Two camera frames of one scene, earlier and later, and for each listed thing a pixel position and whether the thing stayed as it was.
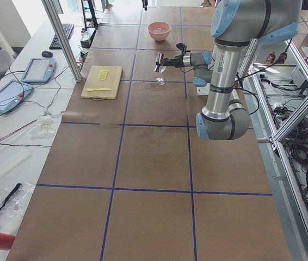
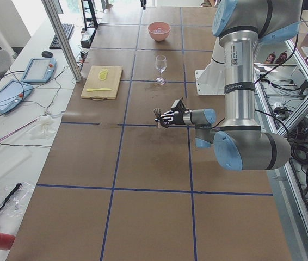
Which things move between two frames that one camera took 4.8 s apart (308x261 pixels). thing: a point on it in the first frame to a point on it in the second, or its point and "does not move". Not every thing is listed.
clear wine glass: (161, 80) does not move
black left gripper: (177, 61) to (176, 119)
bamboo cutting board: (93, 81) does not move
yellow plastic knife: (88, 89) does not move
